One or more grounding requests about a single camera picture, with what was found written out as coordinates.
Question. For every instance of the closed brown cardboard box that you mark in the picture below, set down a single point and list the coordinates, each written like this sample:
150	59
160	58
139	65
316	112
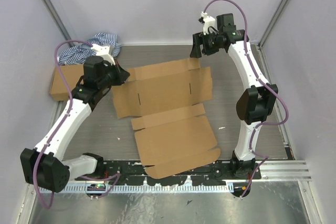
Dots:
72	74

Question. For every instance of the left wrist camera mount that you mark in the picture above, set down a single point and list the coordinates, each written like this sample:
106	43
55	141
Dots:
105	52

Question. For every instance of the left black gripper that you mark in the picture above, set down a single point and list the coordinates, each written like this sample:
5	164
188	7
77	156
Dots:
122	74

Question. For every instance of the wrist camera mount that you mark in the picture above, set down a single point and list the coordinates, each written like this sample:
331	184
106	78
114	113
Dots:
208	23
105	52

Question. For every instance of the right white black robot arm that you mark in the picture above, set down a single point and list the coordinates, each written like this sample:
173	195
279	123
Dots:
258	99

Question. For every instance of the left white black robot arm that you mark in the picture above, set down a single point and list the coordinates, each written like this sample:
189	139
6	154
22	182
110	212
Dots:
43	166

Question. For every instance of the aluminium frame post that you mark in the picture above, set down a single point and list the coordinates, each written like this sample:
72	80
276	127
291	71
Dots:
276	16
56	18

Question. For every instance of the aluminium front rail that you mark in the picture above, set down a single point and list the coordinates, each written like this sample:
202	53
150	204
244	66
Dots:
273	170

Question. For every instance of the left aluminium frame post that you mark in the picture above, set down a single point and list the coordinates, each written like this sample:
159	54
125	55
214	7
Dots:
56	18

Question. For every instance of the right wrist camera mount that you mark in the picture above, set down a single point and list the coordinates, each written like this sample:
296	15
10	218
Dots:
208	23

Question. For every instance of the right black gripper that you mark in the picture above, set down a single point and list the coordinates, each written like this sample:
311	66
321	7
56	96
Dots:
199	39

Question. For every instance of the slotted grey cable duct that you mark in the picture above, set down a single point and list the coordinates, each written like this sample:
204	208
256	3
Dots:
186	188

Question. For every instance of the blue white striped cloth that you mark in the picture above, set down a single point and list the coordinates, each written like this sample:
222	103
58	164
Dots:
78	54

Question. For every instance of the right aluminium frame post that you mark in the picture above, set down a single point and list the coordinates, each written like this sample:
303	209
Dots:
276	16

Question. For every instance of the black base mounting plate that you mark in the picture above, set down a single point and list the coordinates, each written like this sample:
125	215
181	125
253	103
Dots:
168	172

